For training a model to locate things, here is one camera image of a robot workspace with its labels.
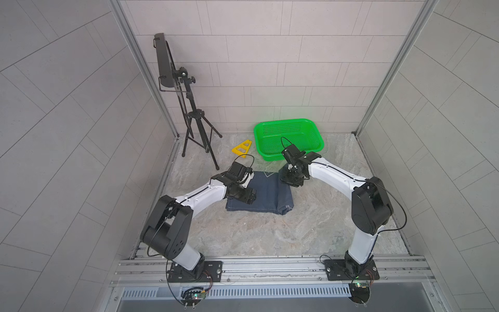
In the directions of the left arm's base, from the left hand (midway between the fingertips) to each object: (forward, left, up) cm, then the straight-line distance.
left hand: (251, 193), depth 89 cm
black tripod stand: (+26, +26, +16) cm, 40 cm away
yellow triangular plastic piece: (+29, +6, -2) cm, 29 cm away
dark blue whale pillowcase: (0, -10, -2) cm, 10 cm away
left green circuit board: (-38, +19, 0) cm, 42 cm away
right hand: (+5, -14, +4) cm, 15 cm away
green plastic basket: (+37, -11, 0) cm, 38 cm away
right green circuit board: (-37, -39, -3) cm, 54 cm away
